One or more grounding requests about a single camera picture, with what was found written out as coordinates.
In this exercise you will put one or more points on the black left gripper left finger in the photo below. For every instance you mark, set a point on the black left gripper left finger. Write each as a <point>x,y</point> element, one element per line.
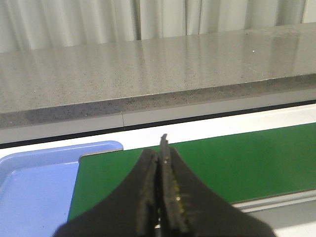
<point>130,210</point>

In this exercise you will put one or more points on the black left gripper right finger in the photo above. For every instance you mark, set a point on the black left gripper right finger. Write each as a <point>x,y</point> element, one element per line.
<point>190,209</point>

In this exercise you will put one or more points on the green conveyor belt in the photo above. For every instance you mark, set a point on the green conveyor belt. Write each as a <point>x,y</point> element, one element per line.
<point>237,167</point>

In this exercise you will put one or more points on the blue plastic tray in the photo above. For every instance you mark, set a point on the blue plastic tray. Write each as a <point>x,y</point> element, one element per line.
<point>36,188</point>

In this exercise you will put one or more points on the grey conveyor back panel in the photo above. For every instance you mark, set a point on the grey conveyor back panel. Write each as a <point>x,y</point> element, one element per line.
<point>87,125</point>

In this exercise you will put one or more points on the grey stone counter slab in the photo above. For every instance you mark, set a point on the grey stone counter slab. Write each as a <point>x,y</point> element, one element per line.
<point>68,83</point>

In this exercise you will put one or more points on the white pleated curtain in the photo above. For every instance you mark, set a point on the white pleated curtain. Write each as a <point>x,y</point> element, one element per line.
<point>38,24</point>

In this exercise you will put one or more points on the aluminium conveyor front rail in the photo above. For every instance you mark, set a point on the aluminium conveyor front rail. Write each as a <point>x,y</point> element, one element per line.
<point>275,201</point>

